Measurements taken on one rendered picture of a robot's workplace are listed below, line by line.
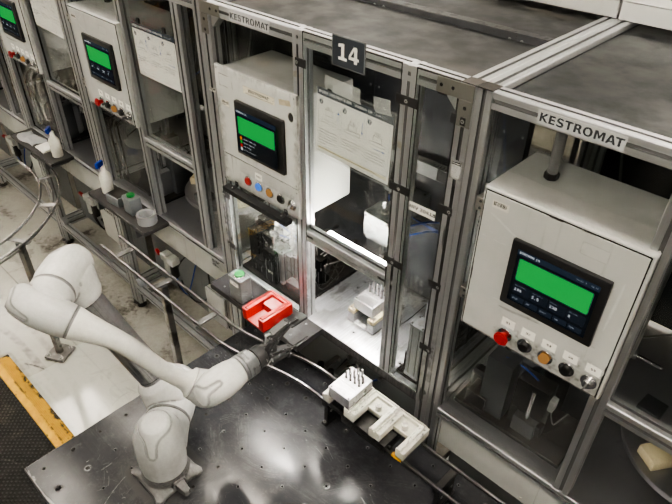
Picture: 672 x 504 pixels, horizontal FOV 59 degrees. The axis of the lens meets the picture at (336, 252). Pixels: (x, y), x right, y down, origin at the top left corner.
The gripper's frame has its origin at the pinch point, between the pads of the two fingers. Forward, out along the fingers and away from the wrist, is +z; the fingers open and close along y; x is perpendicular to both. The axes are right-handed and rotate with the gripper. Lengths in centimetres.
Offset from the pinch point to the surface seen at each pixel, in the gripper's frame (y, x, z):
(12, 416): -111, 144, -70
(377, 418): -28.4, -30.1, 7.9
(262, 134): 54, 35, 18
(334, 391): -20.1, -15.8, 1.1
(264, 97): 66, 36, 20
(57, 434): -111, 117, -59
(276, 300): -17.3, 31.5, 16.7
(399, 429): -25.8, -39.6, 8.1
